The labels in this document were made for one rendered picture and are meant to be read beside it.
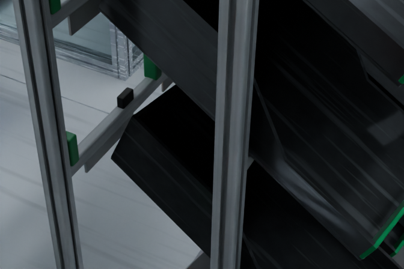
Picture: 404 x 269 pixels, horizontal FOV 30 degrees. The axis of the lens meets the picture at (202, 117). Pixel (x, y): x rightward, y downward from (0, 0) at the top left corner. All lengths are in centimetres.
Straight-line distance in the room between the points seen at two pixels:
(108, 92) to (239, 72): 104
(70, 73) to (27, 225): 42
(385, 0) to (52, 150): 31
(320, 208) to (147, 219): 72
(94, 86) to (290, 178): 101
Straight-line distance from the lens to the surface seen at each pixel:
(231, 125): 52
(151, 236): 123
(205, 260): 78
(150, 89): 79
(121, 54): 151
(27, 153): 140
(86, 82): 155
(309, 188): 56
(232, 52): 50
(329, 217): 56
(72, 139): 68
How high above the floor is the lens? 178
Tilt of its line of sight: 39 degrees down
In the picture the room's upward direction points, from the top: 1 degrees clockwise
